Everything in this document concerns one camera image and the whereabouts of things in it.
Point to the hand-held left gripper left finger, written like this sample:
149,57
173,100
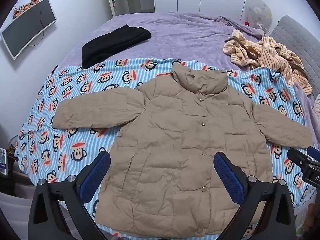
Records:
100,165

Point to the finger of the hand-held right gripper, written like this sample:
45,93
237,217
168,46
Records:
313,152
297,156

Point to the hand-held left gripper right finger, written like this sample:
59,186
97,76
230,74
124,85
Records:
226,170

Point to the beige puffer jacket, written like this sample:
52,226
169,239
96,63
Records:
175,130

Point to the beige striped fleece clothes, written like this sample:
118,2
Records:
270,52

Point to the clear plastic clothes hanger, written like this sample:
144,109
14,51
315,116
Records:
263,28

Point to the striped monkey print blanket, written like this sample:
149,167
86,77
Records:
62,120

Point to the blue printed box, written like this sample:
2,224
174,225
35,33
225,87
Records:
3,161

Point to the grey padded headboard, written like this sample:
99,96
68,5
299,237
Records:
297,37

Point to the black folded clothing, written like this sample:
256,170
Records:
112,42

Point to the brown cloth belt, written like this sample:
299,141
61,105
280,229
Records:
240,42

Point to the purple bed sheet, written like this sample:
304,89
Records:
187,35

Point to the white round fan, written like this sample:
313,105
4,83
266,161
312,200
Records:
257,12

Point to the row of orange ornaments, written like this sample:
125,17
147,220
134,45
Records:
25,6

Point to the white framed wall monitor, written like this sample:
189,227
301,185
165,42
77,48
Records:
27,27

